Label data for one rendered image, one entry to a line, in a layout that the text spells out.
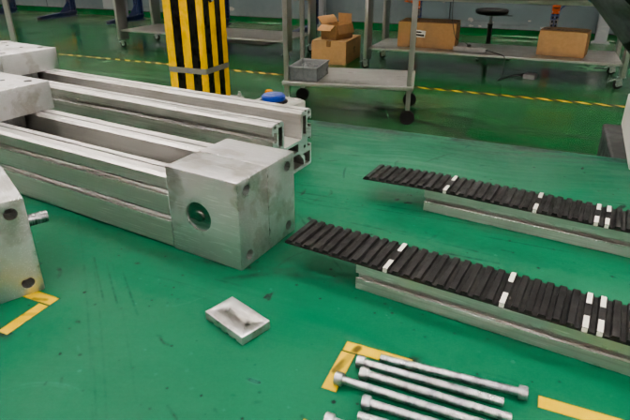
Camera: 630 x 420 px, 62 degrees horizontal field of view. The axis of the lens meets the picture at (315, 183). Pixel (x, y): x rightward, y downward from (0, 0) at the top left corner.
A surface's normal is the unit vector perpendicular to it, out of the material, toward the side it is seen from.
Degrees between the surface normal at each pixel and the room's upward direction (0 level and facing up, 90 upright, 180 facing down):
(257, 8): 90
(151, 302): 0
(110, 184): 90
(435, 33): 89
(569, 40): 89
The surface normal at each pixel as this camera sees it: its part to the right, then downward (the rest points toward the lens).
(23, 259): 0.62, 0.31
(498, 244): 0.00, -0.91
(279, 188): 0.87, 0.20
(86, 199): -0.50, 0.35
